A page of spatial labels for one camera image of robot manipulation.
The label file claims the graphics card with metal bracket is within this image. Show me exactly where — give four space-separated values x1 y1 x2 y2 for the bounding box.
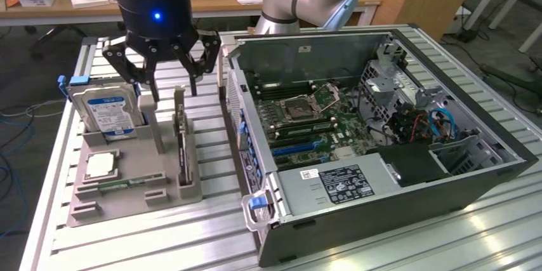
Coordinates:
172 84 192 187

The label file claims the silver CPU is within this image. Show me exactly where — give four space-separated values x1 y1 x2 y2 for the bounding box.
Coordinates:
84 152 118 179

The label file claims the blue wire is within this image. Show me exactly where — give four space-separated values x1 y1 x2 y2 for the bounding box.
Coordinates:
427 107 460 141

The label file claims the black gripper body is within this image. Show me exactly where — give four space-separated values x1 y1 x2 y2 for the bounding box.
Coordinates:
112 0 200 62

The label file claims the hard disk with blue rails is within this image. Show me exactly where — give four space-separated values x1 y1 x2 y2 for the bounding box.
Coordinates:
57 69 142 142

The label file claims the open black PC case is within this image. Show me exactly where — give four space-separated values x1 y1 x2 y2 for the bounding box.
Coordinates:
214 28 539 268

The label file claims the black floor box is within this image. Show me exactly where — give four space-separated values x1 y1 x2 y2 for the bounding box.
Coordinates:
455 29 480 44

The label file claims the green RAM stick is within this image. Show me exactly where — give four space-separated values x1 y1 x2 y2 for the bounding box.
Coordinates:
96 176 148 188

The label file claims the white box with red button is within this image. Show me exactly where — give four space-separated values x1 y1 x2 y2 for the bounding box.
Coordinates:
449 6 473 36

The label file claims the perforated metal disk bay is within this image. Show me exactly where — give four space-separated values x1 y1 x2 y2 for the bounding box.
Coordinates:
357 56 427 121

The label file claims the grey power supply unit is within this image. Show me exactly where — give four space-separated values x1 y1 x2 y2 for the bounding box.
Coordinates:
276 152 401 217

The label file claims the grey parts rack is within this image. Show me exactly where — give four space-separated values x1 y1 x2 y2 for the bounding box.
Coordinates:
66 93 204 228

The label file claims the white metal table frame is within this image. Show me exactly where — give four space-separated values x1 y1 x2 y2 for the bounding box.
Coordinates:
463 0 542 53

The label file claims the black plastic shroud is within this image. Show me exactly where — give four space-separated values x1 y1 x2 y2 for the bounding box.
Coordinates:
377 143 452 188

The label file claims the CPU socket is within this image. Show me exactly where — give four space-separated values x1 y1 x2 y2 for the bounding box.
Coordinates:
281 96 317 122

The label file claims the metal socket cover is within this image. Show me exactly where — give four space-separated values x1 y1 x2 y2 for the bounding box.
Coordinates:
312 83 341 113

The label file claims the grey disk bay bracket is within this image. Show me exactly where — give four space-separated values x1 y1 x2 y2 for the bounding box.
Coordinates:
427 133 507 176

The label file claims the green motherboard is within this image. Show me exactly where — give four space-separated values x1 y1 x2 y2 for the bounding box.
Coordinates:
244 70 384 172

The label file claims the blue expansion slot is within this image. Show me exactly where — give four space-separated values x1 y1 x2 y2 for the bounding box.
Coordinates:
269 143 317 157

